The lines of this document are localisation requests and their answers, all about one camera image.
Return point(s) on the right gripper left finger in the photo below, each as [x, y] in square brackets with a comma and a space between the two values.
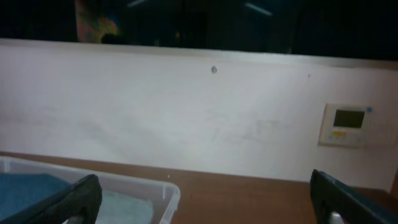
[79, 203]

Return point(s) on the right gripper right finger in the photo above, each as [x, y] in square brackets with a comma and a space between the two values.
[335, 202]

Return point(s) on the light blue jeans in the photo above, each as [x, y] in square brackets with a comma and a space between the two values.
[118, 208]

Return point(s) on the dark blue jeans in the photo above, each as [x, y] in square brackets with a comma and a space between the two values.
[20, 191]

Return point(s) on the clear plastic storage bin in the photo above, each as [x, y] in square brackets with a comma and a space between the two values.
[164, 196]

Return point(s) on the wall thermostat control panel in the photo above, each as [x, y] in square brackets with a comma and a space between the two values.
[345, 125]

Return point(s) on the dark window above wall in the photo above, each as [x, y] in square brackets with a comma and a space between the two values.
[330, 28]

